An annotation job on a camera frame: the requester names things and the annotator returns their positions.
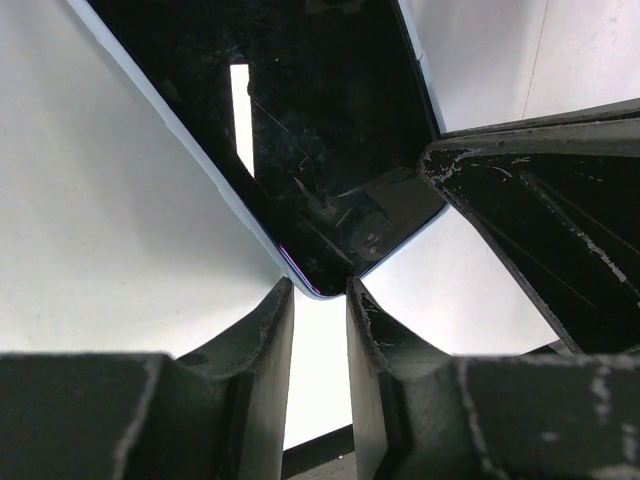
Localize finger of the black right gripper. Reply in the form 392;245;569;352
417;99;639;354

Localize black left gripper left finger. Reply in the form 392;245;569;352
1;278;294;479

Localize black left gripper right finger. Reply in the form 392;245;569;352
346;279;639;479

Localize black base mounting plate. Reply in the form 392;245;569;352
281;425;357;480

